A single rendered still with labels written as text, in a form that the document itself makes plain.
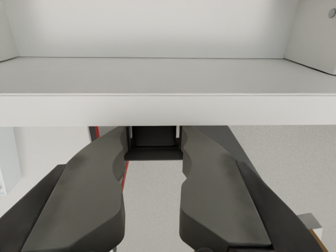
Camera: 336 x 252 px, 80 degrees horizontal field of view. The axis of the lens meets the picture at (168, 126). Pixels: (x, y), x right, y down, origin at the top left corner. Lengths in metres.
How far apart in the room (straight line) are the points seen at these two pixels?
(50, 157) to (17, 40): 0.20
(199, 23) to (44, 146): 0.28
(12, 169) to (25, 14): 0.24
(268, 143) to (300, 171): 0.36
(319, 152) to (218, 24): 1.49
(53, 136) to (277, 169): 1.42
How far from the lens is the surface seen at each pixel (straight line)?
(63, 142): 0.34
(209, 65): 0.16
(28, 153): 0.38
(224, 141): 0.87
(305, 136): 1.50
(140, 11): 0.18
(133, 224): 1.76
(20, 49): 0.22
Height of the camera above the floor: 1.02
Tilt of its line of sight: 61 degrees down
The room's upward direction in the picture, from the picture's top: 175 degrees clockwise
